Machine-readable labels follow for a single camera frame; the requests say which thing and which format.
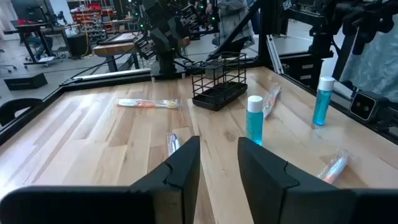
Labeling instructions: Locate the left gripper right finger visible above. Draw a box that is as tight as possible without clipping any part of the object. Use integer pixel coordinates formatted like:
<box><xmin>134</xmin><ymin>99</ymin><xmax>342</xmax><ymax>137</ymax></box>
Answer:
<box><xmin>238</xmin><ymin>137</ymin><xmax>398</xmax><ymax>224</ymax></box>

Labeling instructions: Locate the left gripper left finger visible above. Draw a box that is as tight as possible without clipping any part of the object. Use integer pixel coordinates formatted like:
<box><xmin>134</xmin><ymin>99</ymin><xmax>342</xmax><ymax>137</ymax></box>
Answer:
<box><xmin>0</xmin><ymin>136</ymin><xmax>201</xmax><ymax>224</ymax></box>

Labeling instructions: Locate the purple toothbrush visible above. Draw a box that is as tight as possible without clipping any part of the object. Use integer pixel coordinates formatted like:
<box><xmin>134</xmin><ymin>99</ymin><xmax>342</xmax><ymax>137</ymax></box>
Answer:
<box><xmin>166</xmin><ymin>133</ymin><xmax>182</xmax><ymax>156</ymax></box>

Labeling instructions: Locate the wooden workbench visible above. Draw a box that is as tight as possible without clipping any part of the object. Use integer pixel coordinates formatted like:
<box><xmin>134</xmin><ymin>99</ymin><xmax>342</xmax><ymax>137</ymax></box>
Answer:
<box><xmin>92</xmin><ymin>40</ymin><xmax>141</xmax><ymax>73</ymax></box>

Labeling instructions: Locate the person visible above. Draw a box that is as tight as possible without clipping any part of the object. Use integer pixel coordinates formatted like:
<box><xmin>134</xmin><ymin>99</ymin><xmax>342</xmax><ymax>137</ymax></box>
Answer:
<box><xmin>216</xmin><ymin>0</ymin><xmax>256</xmax><ymax>46</ymax></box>
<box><xmin>338</xmin><ymin>14</ymin><xmax>398</xmax><ymax>103</ymax></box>

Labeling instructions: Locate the black drawer cabinet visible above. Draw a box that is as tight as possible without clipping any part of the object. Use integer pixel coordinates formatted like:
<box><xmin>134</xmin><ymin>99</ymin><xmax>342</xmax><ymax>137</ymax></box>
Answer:
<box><xmin>279</xmin><ymin>54</ymin><xmax>326</xmax><ymax>91</ymax></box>

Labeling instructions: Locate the black desk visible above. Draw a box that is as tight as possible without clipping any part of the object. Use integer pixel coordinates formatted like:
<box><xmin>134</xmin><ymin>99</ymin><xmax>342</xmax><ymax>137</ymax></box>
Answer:
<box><xmin>2</xmin><ymin>21</ymin><xmax>68</xmax><ymax>68</ymax></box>

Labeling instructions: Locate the black floor box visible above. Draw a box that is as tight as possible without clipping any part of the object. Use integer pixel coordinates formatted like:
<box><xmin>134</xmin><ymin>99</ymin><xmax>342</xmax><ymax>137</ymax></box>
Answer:
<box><xmin>3</xmin><ymin>73</ymin><xmax>49</xmax><ymax>91</ymax></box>

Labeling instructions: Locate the black curved object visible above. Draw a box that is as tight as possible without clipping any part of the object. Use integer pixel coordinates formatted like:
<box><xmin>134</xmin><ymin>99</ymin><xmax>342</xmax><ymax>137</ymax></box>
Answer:
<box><xmin>0</xmin><ymin>98</ymin><xmax>44</xmax><ymax>127</ymax></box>

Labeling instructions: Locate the black aluminium table frame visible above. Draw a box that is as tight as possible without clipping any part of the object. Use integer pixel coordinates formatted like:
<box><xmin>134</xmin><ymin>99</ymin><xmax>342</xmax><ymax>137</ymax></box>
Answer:
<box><xmin>0</xmin><ymin>0</ymin><xmax>398</xmax><ymax>147</ymax></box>

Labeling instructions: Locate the black wire caddy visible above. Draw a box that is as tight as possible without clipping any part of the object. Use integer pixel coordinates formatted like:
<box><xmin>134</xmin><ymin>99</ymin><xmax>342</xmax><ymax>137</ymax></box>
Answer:
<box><xmin>190</xmin><ymin>52</ymin><xmax>249</xmax><ymax>112</ymax></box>

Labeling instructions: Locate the silver bracket strip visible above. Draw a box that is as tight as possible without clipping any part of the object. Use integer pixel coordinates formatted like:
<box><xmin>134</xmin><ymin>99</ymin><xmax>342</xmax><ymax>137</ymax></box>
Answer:
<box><xmin>266</xmin><ymin>34</ymin><xmax>284</xmax><ymax>75</ymax></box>

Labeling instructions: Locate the black table-level camera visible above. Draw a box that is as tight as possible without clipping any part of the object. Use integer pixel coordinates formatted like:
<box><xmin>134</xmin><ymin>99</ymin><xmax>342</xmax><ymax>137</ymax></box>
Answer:
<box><xmin>348</xmin><ymin>90</ymin><xmax>390</xmax><ymax>123</ymax></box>

